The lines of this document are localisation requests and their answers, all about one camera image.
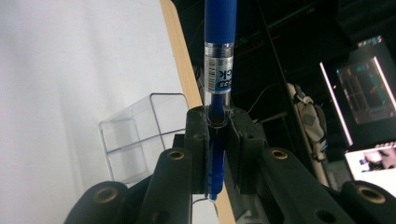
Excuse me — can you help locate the small bright monitor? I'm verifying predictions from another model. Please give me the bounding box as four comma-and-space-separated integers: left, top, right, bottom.
344, 145, 396, 198

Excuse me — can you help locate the blue pen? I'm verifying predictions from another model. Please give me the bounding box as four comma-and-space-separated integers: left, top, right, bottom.
203, 0, 238, 203

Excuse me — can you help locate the pale grey backpack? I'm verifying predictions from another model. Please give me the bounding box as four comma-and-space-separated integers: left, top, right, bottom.
285, 81, 329, 163

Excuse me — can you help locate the white paper sheet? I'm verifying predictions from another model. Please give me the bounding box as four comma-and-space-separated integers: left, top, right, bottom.
0, 0, 219, 224

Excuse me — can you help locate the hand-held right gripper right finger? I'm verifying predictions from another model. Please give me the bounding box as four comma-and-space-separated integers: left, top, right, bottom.
224, 106, 266, 195

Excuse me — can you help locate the large lit monitor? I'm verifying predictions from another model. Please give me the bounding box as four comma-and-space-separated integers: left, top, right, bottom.
318, 35, 396, 147

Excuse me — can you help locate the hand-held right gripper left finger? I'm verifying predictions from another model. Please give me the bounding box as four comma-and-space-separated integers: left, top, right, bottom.
183, 105, 211, 194

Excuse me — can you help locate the clear acrylic pen holder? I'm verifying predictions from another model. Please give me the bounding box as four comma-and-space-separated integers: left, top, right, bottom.
98, 91, 191, 185

